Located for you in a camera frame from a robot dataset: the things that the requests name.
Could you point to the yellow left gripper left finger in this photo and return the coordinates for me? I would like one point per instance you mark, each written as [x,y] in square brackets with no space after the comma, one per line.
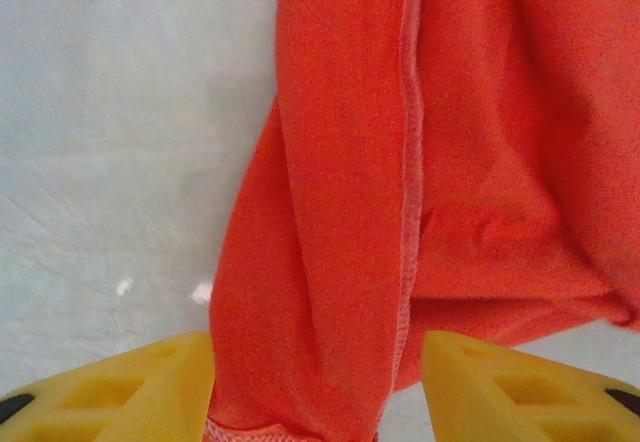
[110,402]

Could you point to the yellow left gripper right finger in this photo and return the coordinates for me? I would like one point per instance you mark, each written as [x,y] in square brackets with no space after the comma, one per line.
[500,402]

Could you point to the orange printed t-shirt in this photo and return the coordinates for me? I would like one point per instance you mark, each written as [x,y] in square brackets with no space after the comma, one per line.
[350,162]

